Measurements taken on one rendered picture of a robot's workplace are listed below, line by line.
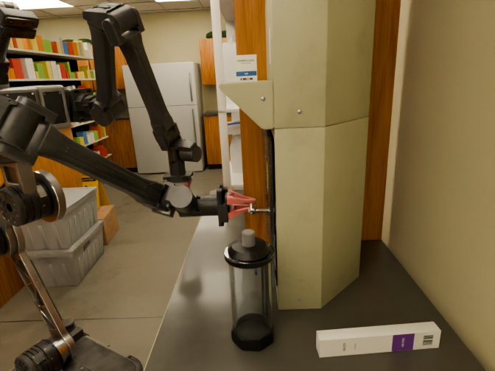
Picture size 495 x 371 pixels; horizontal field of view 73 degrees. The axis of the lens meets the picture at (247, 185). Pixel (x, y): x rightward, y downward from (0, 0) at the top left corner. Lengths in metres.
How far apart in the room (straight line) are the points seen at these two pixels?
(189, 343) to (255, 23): 0.89
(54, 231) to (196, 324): 2.14
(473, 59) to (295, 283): 0.64
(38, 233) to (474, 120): 2.79
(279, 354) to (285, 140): 0.47
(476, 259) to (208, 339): 0.63
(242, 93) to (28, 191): 0.89
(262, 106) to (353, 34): 0.26
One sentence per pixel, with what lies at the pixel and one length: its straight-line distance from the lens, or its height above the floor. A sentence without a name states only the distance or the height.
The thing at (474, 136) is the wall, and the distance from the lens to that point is 0.88.
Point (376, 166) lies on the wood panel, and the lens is 1.22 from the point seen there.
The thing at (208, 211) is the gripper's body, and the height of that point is 1.19.
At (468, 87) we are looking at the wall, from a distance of 0.91.
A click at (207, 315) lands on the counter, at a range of 0.94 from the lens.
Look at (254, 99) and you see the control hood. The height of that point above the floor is 1.47.
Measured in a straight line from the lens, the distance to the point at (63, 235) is 2.92.
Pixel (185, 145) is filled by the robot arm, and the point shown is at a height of 1.31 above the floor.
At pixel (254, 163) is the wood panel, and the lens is 1.14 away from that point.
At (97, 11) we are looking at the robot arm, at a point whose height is 1.71.
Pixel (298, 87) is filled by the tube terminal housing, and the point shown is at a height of 1.50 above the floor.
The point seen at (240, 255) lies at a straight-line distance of 0.70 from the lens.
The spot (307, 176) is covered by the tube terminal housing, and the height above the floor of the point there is 1.30.
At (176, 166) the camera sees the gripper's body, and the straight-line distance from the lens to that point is 1.24.
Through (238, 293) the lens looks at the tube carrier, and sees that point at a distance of 0.75.
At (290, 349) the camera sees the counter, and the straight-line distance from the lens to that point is 0.84.
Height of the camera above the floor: 1.52
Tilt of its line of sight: 18 degrees down
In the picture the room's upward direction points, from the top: 3 degrees counter-clockwise
